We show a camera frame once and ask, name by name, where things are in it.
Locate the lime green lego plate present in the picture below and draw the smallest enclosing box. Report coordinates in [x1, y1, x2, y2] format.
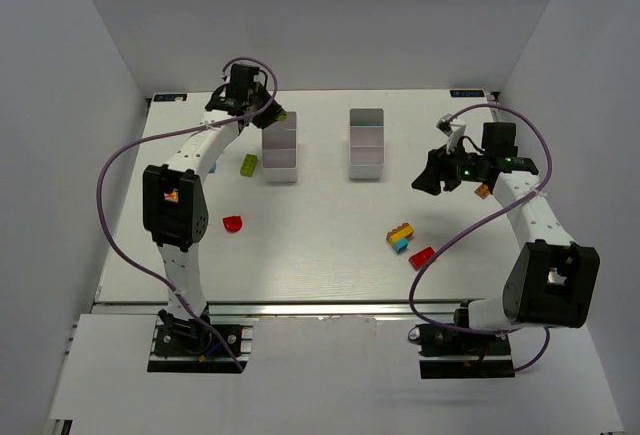
[239, 154, 259, 178]

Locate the red rectangular lego brick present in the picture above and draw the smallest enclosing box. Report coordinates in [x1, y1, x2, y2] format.
[408, 247, 435, 271]

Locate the small red curved lego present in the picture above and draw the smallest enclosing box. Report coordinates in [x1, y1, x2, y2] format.
[222, 215, 243, 233]

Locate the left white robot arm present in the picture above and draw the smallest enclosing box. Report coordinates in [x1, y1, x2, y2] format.
[142, 57, 286, 331]

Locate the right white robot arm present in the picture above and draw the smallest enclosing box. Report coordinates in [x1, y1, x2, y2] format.
[412, 120, 600, 333]

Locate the left white divided container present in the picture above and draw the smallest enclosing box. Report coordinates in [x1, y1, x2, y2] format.
[261, 112, 298, 184]

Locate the white divided container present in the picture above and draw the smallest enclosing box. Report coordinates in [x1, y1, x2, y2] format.
[261, 112, 298, 184]
[348, 108, 385, 181]

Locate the orange lego plate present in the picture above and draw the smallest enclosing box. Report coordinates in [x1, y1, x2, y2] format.
[474, 184, 491, 199]

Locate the right blue table label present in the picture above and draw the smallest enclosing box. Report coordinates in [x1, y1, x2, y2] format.
[449, 89, 485, 98]

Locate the blue table label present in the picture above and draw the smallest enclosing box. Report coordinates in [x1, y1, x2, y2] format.
[152, 93, 187, 103]
[449, 89, 485, 98]

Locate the right white divided container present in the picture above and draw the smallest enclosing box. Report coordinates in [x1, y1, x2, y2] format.
[348, 108, 385, 181]

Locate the yellow orange teal lego stack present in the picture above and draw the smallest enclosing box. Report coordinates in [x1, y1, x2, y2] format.
[386, 223, 414, 254]

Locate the left blue table label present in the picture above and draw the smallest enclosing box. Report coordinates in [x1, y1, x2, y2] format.
[152, 93, 187, 103]

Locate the yellow butterfly lego piece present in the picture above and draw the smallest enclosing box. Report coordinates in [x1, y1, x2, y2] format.
[164, 189, 179, 203]

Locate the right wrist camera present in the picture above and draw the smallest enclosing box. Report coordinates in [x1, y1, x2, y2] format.
[436, 114, 466, 154]

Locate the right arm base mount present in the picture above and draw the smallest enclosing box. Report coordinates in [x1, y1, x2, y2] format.
[407, 301, 515, 380]

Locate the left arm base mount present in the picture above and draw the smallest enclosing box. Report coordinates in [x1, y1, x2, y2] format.
[147, 309, 250, 374]

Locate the aluminium rail frame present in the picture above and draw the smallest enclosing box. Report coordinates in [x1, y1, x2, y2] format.
[92, 299, 566, 321]

